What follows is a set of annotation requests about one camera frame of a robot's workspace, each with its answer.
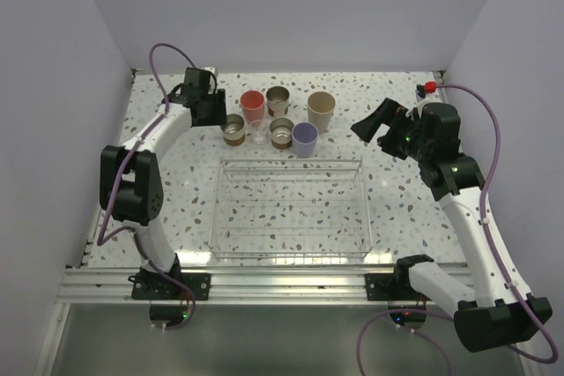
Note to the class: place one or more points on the aluminium mounting rail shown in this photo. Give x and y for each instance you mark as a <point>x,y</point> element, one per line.
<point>303,285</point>

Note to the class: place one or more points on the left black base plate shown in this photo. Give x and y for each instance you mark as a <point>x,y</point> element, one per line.
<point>194,285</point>

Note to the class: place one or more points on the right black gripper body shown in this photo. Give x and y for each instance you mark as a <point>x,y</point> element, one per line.
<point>403,138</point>

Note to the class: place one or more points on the purple plastic cup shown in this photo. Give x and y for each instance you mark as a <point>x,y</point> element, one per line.
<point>304,135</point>

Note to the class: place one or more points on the red plastic cup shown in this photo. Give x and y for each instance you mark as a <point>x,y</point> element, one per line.
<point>252,105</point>

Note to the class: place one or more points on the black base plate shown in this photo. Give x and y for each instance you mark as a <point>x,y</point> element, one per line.
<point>194,285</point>
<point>383,287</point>

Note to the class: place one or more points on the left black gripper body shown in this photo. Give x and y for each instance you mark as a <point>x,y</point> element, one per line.
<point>215,110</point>

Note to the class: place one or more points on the cream steel cup brown band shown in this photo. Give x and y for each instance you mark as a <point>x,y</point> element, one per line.
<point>233,131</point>

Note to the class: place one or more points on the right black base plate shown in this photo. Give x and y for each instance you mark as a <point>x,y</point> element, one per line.
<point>383,287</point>

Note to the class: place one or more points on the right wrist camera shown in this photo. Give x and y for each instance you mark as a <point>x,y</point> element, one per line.
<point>428,88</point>

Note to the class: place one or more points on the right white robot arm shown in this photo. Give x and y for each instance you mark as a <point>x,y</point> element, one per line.
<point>499,309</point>

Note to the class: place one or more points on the steel cup back row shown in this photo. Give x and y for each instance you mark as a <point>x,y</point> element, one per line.
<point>277,101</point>

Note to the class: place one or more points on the clear glass cup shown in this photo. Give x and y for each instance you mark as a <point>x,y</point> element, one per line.
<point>259,131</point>

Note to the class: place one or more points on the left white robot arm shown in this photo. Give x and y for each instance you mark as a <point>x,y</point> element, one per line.
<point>131,189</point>

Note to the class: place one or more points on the tall beige cup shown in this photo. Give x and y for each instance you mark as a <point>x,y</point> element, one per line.
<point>321,107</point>

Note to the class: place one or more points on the steel cup front middle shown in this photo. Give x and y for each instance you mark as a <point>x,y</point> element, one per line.
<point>281,133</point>

